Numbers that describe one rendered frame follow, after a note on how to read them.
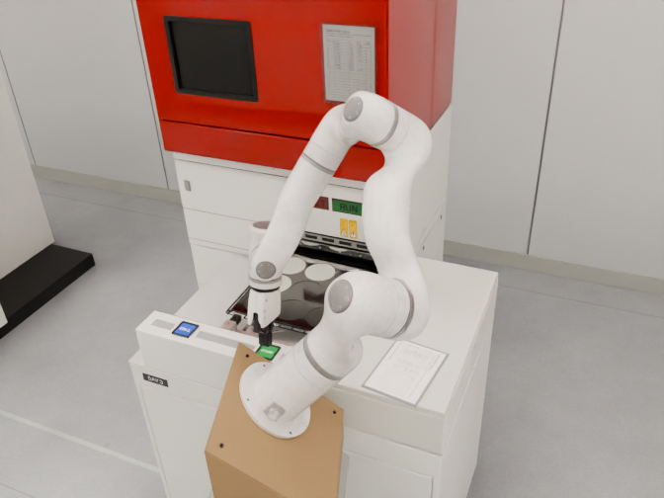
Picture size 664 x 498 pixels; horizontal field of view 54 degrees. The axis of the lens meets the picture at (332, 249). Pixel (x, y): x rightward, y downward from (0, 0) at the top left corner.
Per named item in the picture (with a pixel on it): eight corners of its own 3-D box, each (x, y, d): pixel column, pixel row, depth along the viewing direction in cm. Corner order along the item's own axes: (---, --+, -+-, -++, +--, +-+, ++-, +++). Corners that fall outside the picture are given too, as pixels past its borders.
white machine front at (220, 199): (193, 240, 252) (175, 143, 231) (394, 283, 223) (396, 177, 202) (188, 244, 250) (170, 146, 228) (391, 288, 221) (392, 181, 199)
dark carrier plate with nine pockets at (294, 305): (283, 253, 228) (283, 252, 228) (375, 273, 216) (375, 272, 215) (231, 310, 202) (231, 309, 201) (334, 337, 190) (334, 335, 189)
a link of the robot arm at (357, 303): (354, 382, 140) (433, 319, 129) (289, 373, 128) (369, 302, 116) (337, 336, 147) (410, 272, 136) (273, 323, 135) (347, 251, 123)
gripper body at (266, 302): (262, 271, 172) (262, 309, 176) (242, 286, 163) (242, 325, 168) (288, 277, 169) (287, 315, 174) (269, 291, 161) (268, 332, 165)
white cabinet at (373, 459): (256, 409, 288) (234, 254, 244) (475, 477, 253) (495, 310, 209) (171, 532, 239) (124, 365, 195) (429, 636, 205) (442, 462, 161)
